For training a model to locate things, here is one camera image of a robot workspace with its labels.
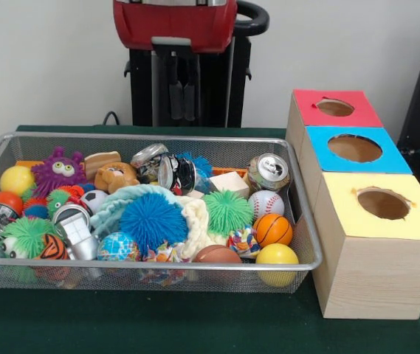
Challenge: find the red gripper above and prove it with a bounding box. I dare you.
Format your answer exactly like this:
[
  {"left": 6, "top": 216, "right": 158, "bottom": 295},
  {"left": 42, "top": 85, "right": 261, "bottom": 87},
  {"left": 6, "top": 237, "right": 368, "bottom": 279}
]
[{"left": 112, "top": 0, "right": 238, "bottom": 122}]

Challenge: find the crushed black red can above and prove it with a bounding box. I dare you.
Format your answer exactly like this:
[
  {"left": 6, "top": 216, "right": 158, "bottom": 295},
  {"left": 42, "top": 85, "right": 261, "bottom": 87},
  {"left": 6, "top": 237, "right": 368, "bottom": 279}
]
[{"left": 157, "top": 153, "right": 199, "bottom": 196}]

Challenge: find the cream fleece cloth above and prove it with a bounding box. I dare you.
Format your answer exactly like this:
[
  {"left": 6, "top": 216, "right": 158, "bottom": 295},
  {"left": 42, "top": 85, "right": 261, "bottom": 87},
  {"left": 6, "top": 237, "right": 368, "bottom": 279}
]
[{"left": 178, "top": 195, "right": 210, "bottom": 261}]

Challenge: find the colourful patterned cloth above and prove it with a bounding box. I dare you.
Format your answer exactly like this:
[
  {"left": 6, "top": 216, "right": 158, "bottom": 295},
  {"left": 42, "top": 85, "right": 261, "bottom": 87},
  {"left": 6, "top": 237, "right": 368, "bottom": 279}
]
[{"left": 226, "top": 225, "right": 261, "bottom": 259}]

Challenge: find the wooden box with three holes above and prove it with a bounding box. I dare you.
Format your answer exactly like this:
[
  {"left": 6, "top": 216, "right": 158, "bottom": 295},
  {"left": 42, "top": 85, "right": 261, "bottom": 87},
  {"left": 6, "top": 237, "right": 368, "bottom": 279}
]
[{"left": 285, "top": 88, "right": 420, "bottom": 321}]

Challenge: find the crushed silver can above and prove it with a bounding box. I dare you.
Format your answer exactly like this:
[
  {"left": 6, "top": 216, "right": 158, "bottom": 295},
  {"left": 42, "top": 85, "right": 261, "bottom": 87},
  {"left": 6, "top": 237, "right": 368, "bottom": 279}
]
[{"left": 130, "top": 142, "right": 170, "bottom": 176}]

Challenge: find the green spiky ball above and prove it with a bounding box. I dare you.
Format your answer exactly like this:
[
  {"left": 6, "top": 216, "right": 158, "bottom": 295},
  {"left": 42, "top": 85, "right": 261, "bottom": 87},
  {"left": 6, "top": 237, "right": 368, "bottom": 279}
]
[{"left": 202, "top": 190, "right": 255, "bottom": 237}]

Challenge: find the large blue spiky ball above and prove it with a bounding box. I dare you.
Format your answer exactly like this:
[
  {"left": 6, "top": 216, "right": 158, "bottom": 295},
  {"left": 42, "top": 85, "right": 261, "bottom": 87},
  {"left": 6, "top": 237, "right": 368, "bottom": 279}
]
[{"left": 119, "top": 193, "right": 189, "bottom": 257}]

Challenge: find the purple spiky monster toy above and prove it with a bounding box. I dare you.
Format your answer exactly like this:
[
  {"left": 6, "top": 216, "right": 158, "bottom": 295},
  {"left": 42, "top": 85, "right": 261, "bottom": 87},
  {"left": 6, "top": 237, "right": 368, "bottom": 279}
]
[{"left": 30, "top": 145, "right": 87, "bottom": 198}]

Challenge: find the orange basketball toy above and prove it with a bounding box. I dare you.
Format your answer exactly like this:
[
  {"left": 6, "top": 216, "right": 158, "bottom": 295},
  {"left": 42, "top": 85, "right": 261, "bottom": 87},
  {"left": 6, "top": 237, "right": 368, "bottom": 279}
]
[{"left": 252, "top": 212, "right": 294, "bottom": 249}]

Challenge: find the brown football toy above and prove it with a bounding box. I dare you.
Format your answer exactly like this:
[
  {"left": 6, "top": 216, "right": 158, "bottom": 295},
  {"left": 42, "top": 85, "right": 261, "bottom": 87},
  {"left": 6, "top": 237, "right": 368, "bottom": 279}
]
[{"left": 193, "top": 244, "right": 243, "bottom": 264}]

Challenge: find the yellow foam ball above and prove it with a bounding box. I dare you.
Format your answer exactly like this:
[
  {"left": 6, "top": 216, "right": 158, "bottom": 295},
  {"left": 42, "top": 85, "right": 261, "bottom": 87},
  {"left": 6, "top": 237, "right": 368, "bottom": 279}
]
[{"left": 255, "top": 243, "right": 300, "bottom": 288}]

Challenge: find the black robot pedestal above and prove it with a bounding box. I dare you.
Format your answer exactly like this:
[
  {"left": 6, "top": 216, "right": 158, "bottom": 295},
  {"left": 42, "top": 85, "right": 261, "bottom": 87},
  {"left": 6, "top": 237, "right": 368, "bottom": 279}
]
[{"left": 123, "top": 0, "right": 271, "bottom": 129}]

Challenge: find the wire mesh bin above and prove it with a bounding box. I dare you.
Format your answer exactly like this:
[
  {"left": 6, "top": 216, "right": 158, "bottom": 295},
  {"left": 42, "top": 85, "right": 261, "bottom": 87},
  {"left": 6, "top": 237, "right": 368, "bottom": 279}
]
[{"left": 0, "top": 131, "right": 324, "bottom": 295}]

